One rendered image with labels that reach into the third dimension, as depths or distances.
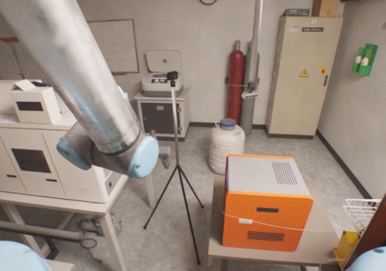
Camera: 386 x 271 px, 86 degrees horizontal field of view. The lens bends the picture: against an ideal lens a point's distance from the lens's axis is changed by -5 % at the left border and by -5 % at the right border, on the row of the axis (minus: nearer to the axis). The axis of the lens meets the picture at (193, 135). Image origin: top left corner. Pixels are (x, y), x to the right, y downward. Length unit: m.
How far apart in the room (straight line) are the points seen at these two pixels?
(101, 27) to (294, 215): 4.04
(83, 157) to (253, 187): 0.87
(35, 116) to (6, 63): 4.39
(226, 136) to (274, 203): 1.66
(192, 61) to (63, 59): 3.71
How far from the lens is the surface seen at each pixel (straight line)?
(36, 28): 0.31
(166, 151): 0.72
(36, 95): 1.30
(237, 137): 2.77
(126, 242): 2.43
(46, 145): 1.42
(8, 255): 0.36
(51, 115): 1.31
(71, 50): 0.32
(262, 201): 1.17
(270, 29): 3.97
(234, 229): 1.32
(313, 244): 1.60
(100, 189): 1.42
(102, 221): 1.60
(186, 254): 2.26
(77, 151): 0.53
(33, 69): 5.29
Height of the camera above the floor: 1.89
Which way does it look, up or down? 28 degrees down
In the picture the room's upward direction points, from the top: 1 degrees counter-clockwise
